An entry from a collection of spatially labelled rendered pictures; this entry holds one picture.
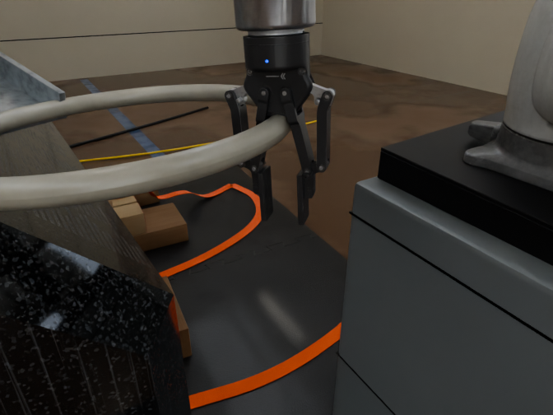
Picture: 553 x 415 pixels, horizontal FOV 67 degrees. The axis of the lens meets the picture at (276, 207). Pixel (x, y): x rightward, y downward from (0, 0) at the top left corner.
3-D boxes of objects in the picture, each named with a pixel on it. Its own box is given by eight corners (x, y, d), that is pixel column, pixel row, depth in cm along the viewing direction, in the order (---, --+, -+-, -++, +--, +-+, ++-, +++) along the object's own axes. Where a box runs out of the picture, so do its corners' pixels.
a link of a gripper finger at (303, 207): (302, 167, 55) (308, 167, 55) (304, 215, 58) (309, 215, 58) (296, 175, 52) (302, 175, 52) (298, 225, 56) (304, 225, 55)
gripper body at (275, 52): (320, 28, 49) (321, 107, 53) (252, 30, 52) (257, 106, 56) (304, 33, 43) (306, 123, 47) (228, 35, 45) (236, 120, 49)
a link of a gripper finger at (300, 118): (285, 83, 51) (296, 81, 51) (309, 168, 55) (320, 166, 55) (276, 90, 48) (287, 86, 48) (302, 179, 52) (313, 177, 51)
